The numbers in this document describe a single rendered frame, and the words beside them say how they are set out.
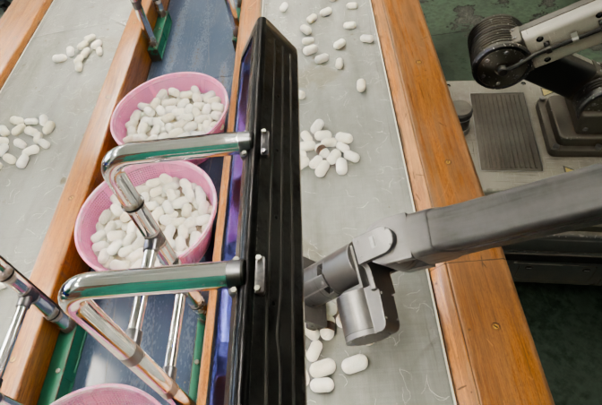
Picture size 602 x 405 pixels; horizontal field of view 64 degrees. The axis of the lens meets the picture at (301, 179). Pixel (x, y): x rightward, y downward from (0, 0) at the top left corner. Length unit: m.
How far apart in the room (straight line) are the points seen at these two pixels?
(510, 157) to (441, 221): 0.79
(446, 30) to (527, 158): 1.38
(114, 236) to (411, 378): 0.58
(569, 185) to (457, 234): 0.12
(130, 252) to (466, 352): 0.59
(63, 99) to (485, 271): 1.04
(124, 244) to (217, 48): 0.69
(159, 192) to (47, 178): 0.27
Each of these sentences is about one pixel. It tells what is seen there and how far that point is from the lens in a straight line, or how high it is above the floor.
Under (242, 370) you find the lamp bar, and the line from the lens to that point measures 0.37.
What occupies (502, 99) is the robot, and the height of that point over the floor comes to 0.48.
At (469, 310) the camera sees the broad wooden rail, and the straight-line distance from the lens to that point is 0.77.
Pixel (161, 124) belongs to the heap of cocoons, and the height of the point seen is 0.74.
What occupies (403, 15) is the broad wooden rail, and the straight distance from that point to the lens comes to 1.30.
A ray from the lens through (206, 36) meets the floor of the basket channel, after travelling 1.50.
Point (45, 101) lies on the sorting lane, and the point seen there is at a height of 0.74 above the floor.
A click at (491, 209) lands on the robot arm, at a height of 1.00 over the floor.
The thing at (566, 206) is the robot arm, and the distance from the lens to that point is 0.55.
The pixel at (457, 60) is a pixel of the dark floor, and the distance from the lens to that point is 2.44.
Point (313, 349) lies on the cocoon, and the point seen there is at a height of 0.76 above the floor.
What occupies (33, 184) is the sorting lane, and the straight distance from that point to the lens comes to 1.16.
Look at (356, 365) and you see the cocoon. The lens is 0.73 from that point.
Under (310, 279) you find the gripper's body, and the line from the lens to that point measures 0.68.
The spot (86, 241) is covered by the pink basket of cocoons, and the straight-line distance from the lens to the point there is 0.99.
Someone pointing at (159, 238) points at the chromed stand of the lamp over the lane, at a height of 0.96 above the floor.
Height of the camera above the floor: 1.45
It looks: 50 degrees down
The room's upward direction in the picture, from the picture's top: 11 degrees counter-clockwise
